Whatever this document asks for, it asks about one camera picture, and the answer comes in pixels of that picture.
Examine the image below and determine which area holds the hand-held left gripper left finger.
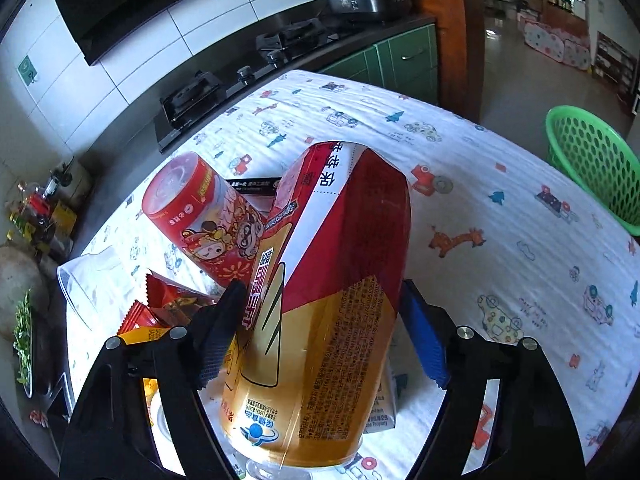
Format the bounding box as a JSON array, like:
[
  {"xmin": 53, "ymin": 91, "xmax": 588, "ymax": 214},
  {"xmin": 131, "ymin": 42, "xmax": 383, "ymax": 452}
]
[{"xmin": 59, "ymin": 280, "xmax": 247, "ymax": 480}]

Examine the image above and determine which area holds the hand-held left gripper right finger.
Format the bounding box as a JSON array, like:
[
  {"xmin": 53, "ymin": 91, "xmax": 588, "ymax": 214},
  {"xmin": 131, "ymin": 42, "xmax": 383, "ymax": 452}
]
[{"xmin": 400, "ymin": 279, "xmax": 587, "ymax": 480}]

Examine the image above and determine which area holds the red and gold drink can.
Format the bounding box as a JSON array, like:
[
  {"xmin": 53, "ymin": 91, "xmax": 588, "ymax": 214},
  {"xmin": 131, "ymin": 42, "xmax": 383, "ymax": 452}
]
[{"xmin": 218, "ymin": 141, "xmax": 412, "ymax": 471}]

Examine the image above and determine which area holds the clear plastic cup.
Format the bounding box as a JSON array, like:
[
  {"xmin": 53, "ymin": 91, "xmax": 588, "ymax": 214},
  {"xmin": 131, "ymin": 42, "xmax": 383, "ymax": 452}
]
[{"xmin": 56, "ymin": 247, "xmax": 126, "ymax": 331}]

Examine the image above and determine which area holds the green plastic basket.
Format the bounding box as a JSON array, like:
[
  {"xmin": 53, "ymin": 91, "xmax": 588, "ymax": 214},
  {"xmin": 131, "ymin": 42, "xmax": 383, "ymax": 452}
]
[{"xmin": 545, "ymin": 105, "xmax": 640, "ymax": 236}]

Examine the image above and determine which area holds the red snack wrapper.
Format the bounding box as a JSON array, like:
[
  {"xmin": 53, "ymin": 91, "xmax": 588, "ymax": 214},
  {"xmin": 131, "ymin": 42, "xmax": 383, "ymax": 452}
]
[{"xmin": 116, "ymin": 270, "xmax": 221, "ymax": 336}]

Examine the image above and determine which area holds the yellow snack wrapper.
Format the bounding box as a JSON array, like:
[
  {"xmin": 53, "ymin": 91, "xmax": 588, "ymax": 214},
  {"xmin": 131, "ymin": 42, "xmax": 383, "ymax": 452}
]
[{"xmin": 117, "ymin": 326, "xmax": 173, "ymax": 346}]

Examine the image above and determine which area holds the small beige drink carton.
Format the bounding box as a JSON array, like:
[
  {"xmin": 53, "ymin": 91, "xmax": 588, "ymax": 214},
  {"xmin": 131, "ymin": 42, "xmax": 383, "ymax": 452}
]
[{"xmin": 362, "ymin": 365, "xmax": 398, "ymax": 433}]

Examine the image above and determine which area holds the red cartoon snack canister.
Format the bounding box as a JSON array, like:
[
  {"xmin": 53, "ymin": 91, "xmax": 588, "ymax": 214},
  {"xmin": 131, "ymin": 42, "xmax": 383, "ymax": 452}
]
[{"xmin": 141, "ymin": 152, "xmax": 273, "ymax": 286}]

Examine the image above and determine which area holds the white cartoon print tablecloth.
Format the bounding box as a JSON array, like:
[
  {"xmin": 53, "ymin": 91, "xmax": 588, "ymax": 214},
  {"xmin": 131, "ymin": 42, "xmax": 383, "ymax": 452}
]
[{"xmin": 65, "ymin": 69, "xmax": 640, "ymax": 480}]

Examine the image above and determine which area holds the flat black box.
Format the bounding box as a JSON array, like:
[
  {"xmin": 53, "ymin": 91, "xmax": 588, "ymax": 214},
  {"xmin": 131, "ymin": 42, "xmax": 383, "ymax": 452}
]
[{"xmin": 225, "ymin": 176, "xmax": 283, "ymax": 198}]

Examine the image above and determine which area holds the plate of green vegetables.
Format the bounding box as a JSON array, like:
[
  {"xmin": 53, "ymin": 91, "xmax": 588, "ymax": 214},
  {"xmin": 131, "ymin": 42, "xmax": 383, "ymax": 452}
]
[{"xmin": 12, "ymin": 287, "xmax": 40, "ymax": 401}]

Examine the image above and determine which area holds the group of condiment bottles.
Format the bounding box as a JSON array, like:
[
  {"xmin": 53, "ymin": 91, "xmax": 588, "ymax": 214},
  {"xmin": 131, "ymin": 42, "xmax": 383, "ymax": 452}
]
[{"xmin": 5, "ymin": 157, "xmax": 91, "ymax": 256}]

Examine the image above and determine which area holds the black gas stove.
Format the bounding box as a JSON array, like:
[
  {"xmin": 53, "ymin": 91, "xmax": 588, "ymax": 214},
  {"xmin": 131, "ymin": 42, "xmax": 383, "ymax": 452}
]
[{"xmin": 152, "ymin": 17, "xmax": 351, "ymax": 153}]

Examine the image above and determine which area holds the green kitchen cabinet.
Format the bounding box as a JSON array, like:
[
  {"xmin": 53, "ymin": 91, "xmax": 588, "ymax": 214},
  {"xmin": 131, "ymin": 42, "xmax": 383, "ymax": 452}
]
[{"xmin": 317, "ymin": 24, "xmax": 440, "ymax": 106}]

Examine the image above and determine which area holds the pink and white play fence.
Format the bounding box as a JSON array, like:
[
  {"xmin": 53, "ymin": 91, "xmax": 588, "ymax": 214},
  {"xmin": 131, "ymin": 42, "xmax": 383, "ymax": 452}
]
[{"xmin": 520, "ymin": 15, "xmax": 593, "ymax": 71}]

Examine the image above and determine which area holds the dark wooden shoe rack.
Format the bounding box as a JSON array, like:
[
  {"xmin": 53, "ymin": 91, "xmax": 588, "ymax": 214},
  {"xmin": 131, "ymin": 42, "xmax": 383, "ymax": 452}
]
[{"xmin": 592, "ymin": 32, "xmax": 638, "ymax": 106}]

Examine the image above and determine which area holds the wooden door frame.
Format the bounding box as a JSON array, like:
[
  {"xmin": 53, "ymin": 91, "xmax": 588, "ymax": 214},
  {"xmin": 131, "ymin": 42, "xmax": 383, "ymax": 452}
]
[{"xmin": 435, "ymin": 0, "xmax": 486, "ymax": 123}]

